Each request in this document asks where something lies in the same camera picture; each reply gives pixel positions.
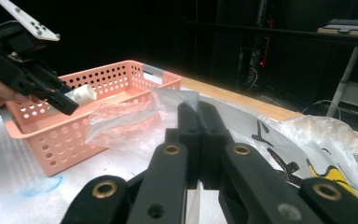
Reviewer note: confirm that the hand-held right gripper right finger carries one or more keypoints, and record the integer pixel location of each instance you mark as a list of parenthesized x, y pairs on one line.
[(213, 149)]

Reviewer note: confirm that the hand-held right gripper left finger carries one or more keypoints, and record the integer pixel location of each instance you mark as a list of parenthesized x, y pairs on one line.
[(194, 149)]

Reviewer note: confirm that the pink perforated plastic basket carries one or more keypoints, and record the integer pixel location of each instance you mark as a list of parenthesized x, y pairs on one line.
[(59, 140)]

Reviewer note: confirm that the clear smiley plastic bag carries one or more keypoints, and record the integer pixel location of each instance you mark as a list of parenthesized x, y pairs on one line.
[(317, 133)]

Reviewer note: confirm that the white table cover sheet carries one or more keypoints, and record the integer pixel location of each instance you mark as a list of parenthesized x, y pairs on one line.
[(6, 171)]

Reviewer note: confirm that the black computer tower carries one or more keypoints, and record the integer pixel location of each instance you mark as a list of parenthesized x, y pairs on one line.
[(251, 49)]

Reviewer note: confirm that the desk with white metal legs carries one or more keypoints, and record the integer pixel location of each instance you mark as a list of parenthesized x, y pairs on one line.
[(343, 81)]

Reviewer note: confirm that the grey flat device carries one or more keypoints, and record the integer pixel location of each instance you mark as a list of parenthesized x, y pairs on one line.
[(351, 23)]

